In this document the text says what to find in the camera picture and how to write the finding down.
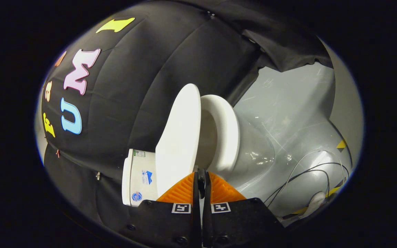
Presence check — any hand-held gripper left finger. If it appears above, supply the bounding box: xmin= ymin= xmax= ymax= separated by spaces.
xmin=126 ymin=169 xmax=202 ymax=248

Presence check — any white ceramic toilet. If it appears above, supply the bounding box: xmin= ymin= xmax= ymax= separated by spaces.
xmin=122 ymin=110 xmax=276 ymax=207

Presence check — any thin black cable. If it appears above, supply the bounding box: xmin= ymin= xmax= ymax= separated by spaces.
xmin=263 ymin=162 xmax=350 ymax=208

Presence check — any white toilet lid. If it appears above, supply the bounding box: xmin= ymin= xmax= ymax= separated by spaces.
xmin=155 ymin=83 xmax=202 ymax=198

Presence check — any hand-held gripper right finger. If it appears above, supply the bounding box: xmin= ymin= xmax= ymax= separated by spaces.
xmin=203 ymin=169 xmax=285 ymax=248

